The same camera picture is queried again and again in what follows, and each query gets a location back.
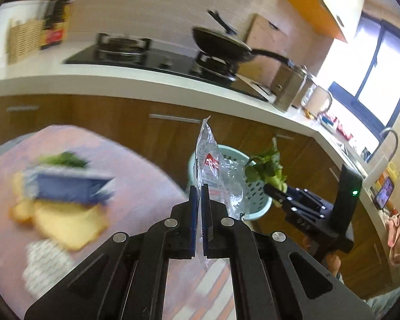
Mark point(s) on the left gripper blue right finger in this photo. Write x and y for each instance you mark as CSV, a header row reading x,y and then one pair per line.
x,y
205,207

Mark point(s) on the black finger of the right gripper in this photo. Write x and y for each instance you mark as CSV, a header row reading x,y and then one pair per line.
x,y
283,194

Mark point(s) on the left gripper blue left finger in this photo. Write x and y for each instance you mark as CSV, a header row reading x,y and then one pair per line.
x,y
193,199

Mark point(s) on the clear plastic bag red label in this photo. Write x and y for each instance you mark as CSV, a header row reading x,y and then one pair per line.
x,y
221,226

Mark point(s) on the green leafy vegetable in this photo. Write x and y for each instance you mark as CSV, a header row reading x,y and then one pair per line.
x,y
266,167

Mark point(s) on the blue milk carton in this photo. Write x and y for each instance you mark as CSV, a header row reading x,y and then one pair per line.
x,y
85,186

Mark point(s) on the polka dot white wrapper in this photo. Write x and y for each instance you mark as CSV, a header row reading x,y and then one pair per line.
x,y
47,264

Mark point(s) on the light blue perforated trash basket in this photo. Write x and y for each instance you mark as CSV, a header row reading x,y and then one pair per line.
x,y
246,186

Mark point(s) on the person's right hand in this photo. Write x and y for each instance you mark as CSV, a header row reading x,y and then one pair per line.
x,y
332,260

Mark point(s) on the phone on counter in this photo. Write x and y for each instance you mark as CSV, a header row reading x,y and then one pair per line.
x,y
384,194

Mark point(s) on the chrome sink faucet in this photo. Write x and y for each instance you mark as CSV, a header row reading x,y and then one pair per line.
x,y
383,162

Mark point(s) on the stainless steel pot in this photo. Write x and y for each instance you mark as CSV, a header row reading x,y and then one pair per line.
x,y
287,83

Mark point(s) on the yellow fruit peel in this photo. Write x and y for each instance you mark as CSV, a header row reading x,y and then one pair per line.
x,y
71,225

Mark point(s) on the black wok pan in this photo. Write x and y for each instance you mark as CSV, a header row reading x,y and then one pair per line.
x,y
227,46

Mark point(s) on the wooden cutting board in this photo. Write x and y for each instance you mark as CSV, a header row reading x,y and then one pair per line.
x,y
264,35

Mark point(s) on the black gas stove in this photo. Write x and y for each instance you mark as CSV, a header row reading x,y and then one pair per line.
x,y
139,53

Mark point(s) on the dark soy sauce bottle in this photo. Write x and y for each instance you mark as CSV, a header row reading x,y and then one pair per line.
x,y
53,30

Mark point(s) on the yellow label sauce bottle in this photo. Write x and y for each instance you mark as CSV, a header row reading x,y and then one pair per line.
x,y
67,13

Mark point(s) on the woven beige basket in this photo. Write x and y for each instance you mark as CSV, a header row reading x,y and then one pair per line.
x,y
23,39

